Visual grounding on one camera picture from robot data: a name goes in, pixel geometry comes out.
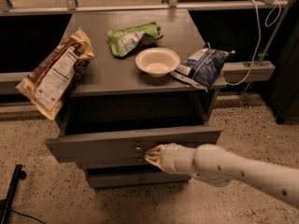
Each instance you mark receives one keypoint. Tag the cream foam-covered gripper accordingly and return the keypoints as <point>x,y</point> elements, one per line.
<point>171,159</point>

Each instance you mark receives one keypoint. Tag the grey top drawer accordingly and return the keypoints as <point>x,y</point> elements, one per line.
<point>123,147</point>

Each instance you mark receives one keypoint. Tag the grey drawer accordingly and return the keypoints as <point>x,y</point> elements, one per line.
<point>126,176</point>
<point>123,147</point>

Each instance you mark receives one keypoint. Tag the grey wooden drawer cabinet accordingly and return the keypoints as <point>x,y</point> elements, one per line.
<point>114,95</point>

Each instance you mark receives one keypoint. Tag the grey lower drawer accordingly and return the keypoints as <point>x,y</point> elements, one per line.
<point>126,176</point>

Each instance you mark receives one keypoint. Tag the white paper bowl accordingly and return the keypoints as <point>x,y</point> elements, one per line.
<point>157,62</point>

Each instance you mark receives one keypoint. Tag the blue snack bag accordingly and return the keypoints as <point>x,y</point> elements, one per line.
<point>202,68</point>

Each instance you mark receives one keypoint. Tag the green snack bag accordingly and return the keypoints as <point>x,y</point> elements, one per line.
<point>123,41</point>

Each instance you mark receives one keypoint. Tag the brown and cream chip bag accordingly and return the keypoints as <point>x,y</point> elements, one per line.
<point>49,84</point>

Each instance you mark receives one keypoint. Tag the dark cabinet at right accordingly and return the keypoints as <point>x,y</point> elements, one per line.
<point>284,86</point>

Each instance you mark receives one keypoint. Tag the black stand leg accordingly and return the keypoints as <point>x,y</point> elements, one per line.
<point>5,204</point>

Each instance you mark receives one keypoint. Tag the slanted metal pole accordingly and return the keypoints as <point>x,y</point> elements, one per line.
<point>283,8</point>

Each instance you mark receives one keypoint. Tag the metal railing frame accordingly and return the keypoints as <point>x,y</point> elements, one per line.
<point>140,2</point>

